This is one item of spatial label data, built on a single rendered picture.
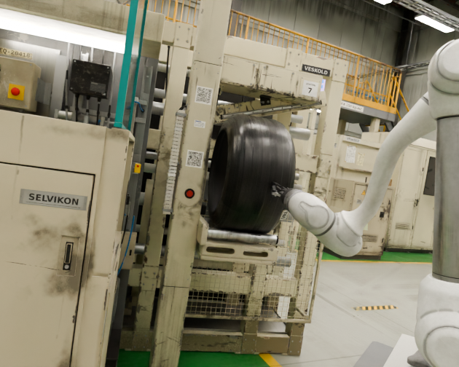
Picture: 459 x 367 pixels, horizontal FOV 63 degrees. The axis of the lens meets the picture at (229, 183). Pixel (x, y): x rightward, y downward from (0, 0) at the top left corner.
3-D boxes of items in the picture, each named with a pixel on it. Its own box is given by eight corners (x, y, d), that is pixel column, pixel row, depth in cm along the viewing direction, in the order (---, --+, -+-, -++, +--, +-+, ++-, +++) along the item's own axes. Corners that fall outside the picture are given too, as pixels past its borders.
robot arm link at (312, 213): (280, 207, 129) (305, 229, 133) (296, 222, 114) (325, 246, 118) (300, 183, 128) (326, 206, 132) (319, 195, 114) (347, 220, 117)
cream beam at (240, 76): (214, 81, 195) (218, 52, 194) (206, 89, 219) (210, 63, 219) (320, 102, 209) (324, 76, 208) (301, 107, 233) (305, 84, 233)
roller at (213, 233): (203, 239, 169) (205, 234, 166) (203, 230, 172) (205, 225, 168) (275, 246, 177) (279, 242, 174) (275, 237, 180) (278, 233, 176)
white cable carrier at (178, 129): (162, 213, 170) (177, 109, 168) (162, 212, 175) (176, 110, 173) (172, 215, 171) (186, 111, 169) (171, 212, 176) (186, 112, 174)
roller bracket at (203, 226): (199, 245, 163) (202, 223, 162) (189, 227, 201) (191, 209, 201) (207, 246, 164) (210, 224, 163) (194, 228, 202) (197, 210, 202)
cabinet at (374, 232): (342, 260, 583) (355, 180, 576) (318, 250, 635) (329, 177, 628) (383, 261, 623) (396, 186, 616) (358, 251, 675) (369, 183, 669)
